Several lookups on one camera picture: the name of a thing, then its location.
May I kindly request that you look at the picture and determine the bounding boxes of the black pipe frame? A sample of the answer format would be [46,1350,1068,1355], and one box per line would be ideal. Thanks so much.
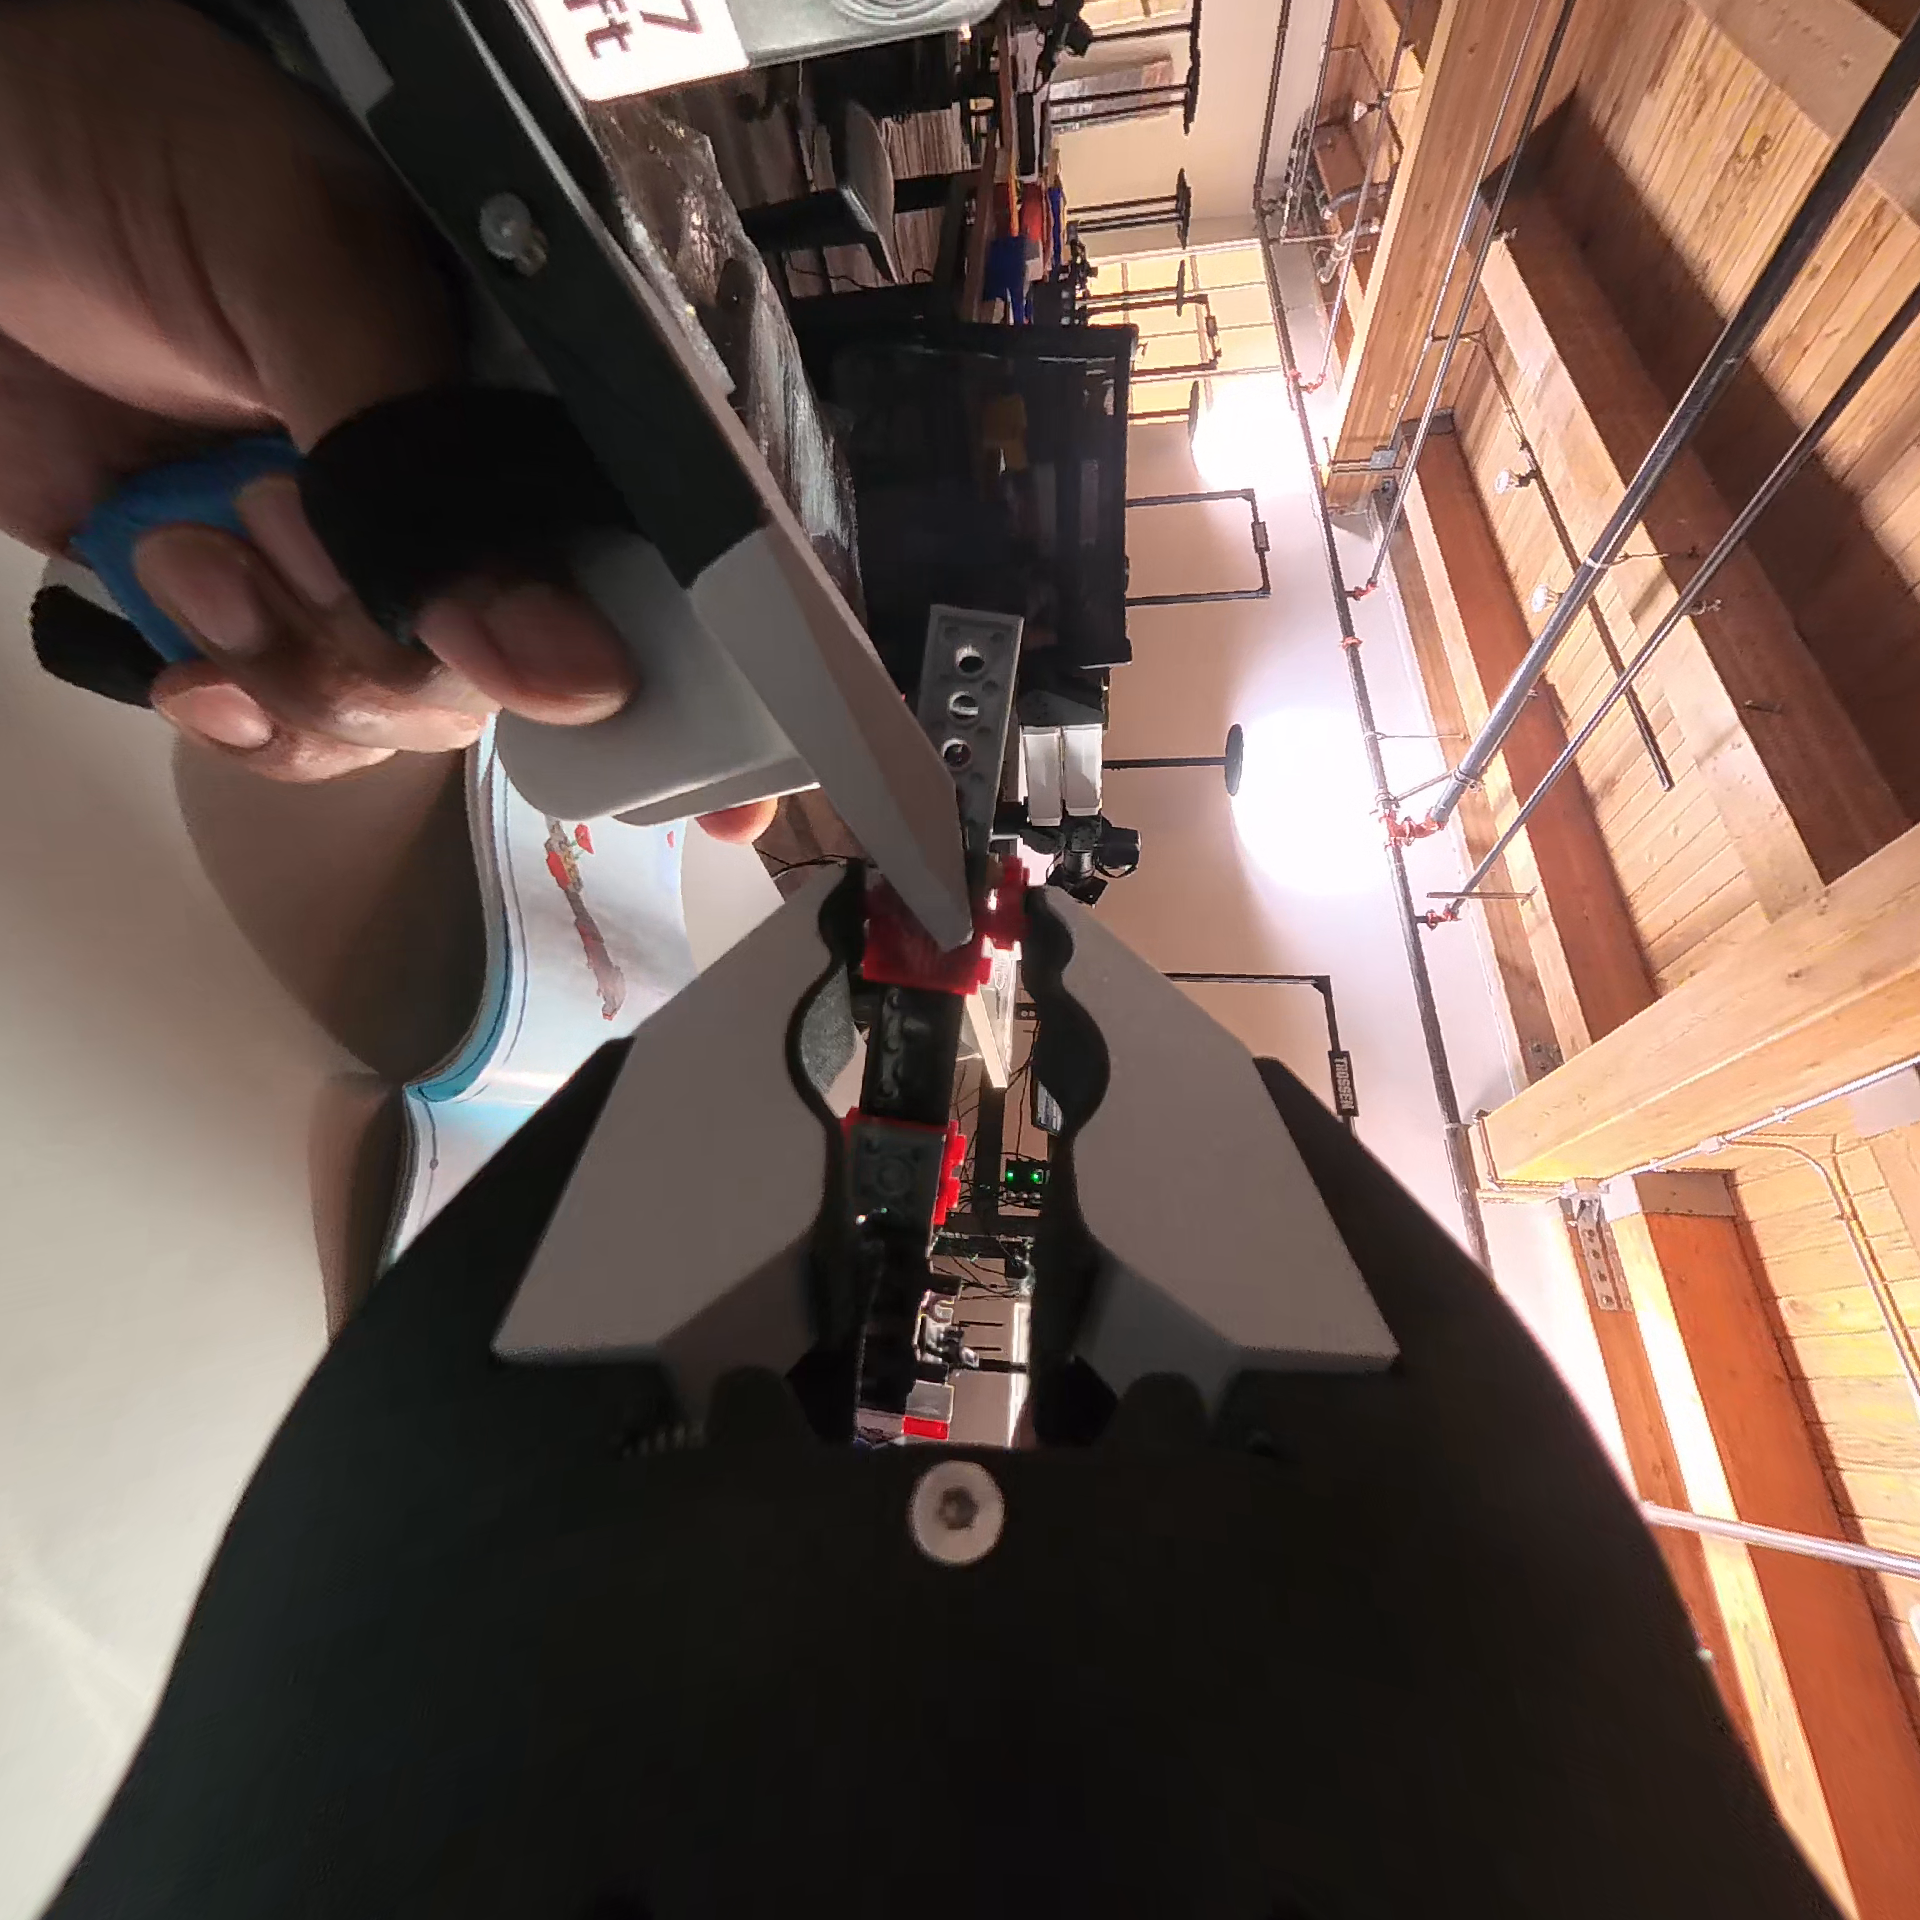
[1171,971,1354,1127]
[1125,487,1273,607]

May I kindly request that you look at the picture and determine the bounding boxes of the black camera robot arm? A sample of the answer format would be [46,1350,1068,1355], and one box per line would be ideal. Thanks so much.
[996,810,1142,911]

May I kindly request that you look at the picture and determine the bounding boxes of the grey desk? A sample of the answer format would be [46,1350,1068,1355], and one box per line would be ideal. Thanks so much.
[0,534,513,1920]

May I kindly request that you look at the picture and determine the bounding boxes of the black floor lamp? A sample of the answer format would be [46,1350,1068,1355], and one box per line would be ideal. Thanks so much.
[1102,723,1265,799]

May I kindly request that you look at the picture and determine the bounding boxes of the person's left hand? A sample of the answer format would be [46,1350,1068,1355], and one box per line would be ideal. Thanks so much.
[0,0,785,847]

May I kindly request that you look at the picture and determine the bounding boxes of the silver wrapped bundle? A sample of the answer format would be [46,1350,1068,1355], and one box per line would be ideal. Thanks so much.
[600,90,873,633]

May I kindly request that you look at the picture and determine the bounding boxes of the black mesh cart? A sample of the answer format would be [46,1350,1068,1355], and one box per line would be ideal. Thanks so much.
[816,322,1137,670]

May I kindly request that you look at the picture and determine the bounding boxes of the toy brick model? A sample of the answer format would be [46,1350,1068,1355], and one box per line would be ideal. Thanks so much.
[837,603,1037,1450]

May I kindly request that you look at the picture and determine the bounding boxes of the metal ceiling pipe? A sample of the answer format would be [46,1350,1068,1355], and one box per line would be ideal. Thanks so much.
[1410,31,1920,841]

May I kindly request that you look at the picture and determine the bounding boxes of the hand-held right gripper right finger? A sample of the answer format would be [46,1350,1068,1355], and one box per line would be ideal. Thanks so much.
[1026,889,1402,1404]

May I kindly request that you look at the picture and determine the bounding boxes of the brick instruction booklet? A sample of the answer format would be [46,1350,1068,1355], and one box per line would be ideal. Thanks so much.
[376,705,788,1278]

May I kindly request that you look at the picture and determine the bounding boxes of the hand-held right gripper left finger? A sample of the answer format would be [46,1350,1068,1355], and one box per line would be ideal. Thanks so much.
[492,897,873,1404]

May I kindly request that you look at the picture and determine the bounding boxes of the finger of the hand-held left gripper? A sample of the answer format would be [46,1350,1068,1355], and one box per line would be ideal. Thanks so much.
[692,515,980,952]

